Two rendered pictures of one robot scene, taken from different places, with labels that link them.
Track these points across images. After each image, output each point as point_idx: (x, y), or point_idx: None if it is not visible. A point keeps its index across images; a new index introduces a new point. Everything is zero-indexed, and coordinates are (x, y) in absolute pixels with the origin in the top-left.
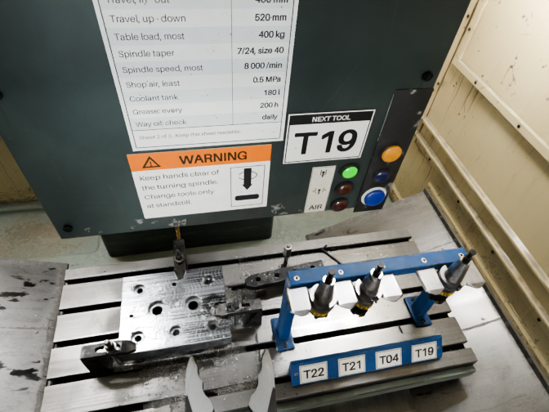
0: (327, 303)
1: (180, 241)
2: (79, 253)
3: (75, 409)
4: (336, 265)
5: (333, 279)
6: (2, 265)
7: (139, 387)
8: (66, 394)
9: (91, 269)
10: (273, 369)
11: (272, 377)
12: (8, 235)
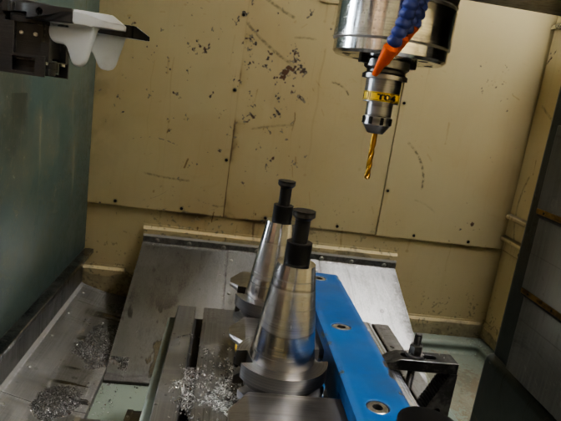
0: (246, 290)
1: (451, 360)
2: (455, 418)
3: (208, 323)
4: (363, 326)
5: (280, 223)
6: (405, 342)
7: (216, 361)
8: (226, 320)
9: (393, 339)
10: (95, 17)
11: (86, 12)
12: (461, 372)
